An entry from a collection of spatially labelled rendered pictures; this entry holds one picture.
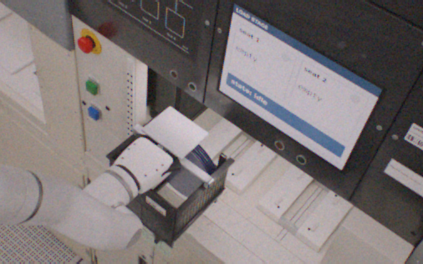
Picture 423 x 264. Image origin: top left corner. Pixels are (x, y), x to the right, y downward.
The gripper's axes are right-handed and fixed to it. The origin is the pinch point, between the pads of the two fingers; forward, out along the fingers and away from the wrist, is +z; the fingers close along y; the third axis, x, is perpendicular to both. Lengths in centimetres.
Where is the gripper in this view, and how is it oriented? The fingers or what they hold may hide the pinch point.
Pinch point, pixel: (173, 138)
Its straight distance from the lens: 130.8
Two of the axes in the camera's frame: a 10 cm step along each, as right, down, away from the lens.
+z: 6.2, -5.6, 5.5
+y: 7.8, 5.4, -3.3
